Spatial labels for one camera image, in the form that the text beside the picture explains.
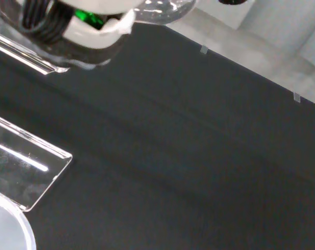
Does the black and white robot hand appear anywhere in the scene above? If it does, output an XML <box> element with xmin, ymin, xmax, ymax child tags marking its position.
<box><xmin>0</xmin><ymin>0</ymin><xmax>145</xmax><ymax>70</ymax></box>

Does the clear acrylic funnel stand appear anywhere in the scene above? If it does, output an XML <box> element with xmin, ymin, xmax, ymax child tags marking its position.
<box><xmin>0</xmin><ymin>0</ymin><xmax>73</xmax><ymax>212</ymax></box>

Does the translucent white round funnel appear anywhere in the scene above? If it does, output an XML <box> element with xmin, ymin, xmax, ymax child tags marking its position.
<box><xmin>0</xmin><ymin>188</ymin><xmax>37</xmax><ymax>250</ymax></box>

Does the white box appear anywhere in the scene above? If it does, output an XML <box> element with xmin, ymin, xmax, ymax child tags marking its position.
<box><xmin>195</xmin><ymin>0</ymin><xmax>255</xmax><ymax>30</ymax></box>

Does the black round object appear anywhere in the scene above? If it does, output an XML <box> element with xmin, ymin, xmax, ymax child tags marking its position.
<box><xmin>219</xmin><ymin>0</ymin><xmax>249</xmax><ymax>6</ymax></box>

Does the black bench cloth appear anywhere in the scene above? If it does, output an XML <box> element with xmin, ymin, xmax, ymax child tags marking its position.
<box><xmin>0</xmin><ymin>21</ymin><xmax>315</xmax><ymax>250</ymax></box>

